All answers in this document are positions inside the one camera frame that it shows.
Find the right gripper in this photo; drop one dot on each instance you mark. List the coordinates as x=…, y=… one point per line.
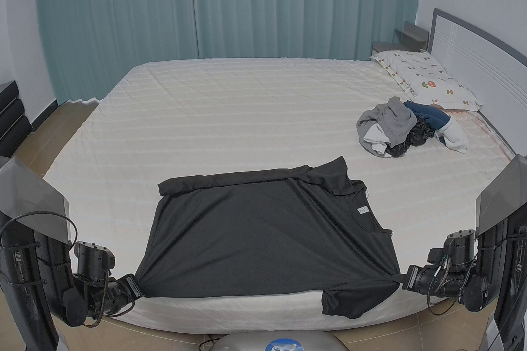
x=424, y=280

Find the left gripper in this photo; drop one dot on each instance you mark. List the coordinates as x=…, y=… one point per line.
x=119, y=296

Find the black T-shirt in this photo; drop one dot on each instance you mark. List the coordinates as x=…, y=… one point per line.
x=267, y=238

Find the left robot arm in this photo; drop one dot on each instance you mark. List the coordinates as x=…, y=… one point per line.
x=29, y=258

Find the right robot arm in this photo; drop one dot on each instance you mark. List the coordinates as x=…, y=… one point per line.
x=506, y=242

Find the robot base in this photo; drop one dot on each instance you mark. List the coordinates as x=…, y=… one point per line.
x=247, y=343

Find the pile of clothes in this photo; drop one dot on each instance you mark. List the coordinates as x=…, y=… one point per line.
x=395, y=123

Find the bed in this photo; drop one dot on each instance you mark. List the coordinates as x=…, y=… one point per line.
x=226, y=114

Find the white printed pillow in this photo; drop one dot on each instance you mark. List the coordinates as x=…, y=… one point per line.
x=428, y=77

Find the black chest of drawers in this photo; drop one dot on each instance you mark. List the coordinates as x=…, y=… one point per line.
x=12, y=119

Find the grey bedside table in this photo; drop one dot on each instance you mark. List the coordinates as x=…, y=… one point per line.
x=405, y=36

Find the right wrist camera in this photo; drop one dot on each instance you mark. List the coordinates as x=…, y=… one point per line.
x=435, y=255

